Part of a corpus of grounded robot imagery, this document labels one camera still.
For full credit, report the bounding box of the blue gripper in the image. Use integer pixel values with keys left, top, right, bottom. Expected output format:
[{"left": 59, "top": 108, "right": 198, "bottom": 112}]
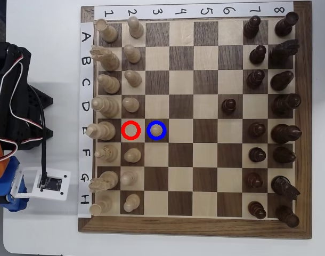
[{"left": 0, "top": 156, "right": 29, "bottom": 213}]

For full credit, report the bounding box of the light wooden pawn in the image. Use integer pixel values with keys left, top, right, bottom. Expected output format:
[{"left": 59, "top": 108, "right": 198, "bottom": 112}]
[
  {"left": 121, "top": 97, "right": 140, "bottom": 113},
  {"left": 127, "top": 15, "right": 144, "bottom": 39},
  {"left": 123, "top": 194, "right": 141, "bottom": 213},
  {"left": 120, "top": 169, "right": 139, "bottom": 187},
  {"left": 124, "top": 148, "right": 142, "bottom": 163},
  {"left": 124, "top": 69, "right": 142, "bottom": 87},
  {"left": 150, "top": 124, "right": 163, "bottom": 138},
  {"left": 123, "top": 44, "right": 141, "bottom": 64}
]

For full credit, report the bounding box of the light wooden rook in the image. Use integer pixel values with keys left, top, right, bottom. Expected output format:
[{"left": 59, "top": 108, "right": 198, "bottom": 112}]
[
  {"left": 94, "top": 18, "right": 118, "bottom": 43},
  {"left": 88, "top": 196, "right": 113, "bottom": 217}
]

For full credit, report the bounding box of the white letter label strip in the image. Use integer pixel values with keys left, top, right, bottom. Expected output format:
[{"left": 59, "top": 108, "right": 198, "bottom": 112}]
[{"left": 77, "top": 21, "right": 95, "bottom": 219}]

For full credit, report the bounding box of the light wooden knight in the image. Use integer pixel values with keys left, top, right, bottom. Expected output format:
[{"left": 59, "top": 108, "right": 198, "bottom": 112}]
[
  {"left": 88, "top": 170, "right": 119, "bottom": 193},
  {"left": 90, "top": 44, "right": 120, "bottom": 72}
]

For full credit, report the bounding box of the light wooden bishop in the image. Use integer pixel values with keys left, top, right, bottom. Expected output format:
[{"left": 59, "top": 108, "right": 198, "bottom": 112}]
[
  {"left": 97, "top": 74, "right": 121, "bottom": 94},
  {"left": 94, "top": 143, "right": 118, "bottom": 163}
]

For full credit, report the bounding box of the light wooden king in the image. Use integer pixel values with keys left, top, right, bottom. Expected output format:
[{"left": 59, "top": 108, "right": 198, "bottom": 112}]
[{"left": 86, "top": 121, "right": 117, "bottom": 141}]

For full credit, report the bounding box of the light wooden queen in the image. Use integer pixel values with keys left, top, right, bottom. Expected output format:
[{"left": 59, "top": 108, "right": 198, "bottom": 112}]
[{"left": 91, "top": 95, "right": 120, "bottom": 119}]

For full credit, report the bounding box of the wooden chessboard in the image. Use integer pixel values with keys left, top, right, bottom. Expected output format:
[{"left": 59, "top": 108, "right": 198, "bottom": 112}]
[{"left": 78, "top": 1, "right": 313, "bottom": 240}]

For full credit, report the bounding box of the dark wooden pawn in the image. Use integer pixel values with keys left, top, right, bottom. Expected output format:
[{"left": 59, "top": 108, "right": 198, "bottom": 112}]
[
  {"left": 221, "top": 98, "right": 237, "bottom": 116},
  {"left": 249, "top": 44, "right": 267, "bottom": 65},
  {"left": 243, "top": 15, "right": 262, "bottom": 39},
  {"left": 248, "top": 147, "right": 267, "bottom": 163},
  {"left": 248, "top": 201, "right": 267, "bottom": 220},
  {"left": 244, "top": 172, "right": 264, "bottom": 188},
  {"left": 246, "top": 69, "right": 266, "bottom": 90},
  {"left": 248, "top": 122, "right": 267, "bottom": 139}
]

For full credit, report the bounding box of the white number label strip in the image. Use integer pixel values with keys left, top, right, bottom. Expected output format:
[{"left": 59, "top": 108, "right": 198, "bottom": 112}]
[{"left": 94, "top": 1, "right": 295, "bottom": 20}]

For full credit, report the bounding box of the dark wooden knight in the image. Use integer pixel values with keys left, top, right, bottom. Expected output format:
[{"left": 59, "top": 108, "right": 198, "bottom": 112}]
[
  {"left": 271, "top": 175, "right": 302, "bottom": 201},
  {"left": 269, "top": 39, "right": 300, "bottom": 65}
]

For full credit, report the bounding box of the dark wooden rook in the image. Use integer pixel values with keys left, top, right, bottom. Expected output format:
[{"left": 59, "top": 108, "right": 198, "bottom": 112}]
[
  {"left": 274, "top": 11, "right": 300, "bottom": 37},
  {"left": 275, "top": 205, "right": 300, "bottom": 229}
]

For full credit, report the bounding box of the dark wooden bishop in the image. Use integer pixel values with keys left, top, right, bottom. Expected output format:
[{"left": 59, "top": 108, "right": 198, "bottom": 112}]
[
  {"left": 270, "top": 70, "right": 295, "bottom": 91},
  {"left": 272, "top": 146, "right": 297, "bottom": 164}
]

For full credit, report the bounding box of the dark wooden king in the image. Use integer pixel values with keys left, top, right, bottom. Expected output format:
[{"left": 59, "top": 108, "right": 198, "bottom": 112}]
[{"left": 270, "top": 123, "right": 303, "bottom": 145}]

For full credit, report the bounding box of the dark wooden queen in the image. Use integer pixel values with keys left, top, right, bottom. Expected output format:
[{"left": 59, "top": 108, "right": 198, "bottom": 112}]
[{"left": 271, "top": 93, "right": 302, "bottom": 115}]

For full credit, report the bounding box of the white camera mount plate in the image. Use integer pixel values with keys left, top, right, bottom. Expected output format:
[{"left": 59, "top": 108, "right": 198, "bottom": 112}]
[{"left": 10, "top": 166, "right": 72, "bottom": 201}]

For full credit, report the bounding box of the black camera cable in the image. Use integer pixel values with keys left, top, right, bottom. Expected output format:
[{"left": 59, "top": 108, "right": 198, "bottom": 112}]
[{"left": 29, "top": 86, "right": 49, "bottom": 187}]

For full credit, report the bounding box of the robot arm with camera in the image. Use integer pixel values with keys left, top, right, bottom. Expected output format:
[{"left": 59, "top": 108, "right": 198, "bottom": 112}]
[{"left": 0, "top": 50, "right": 44, "bottom": 165}]

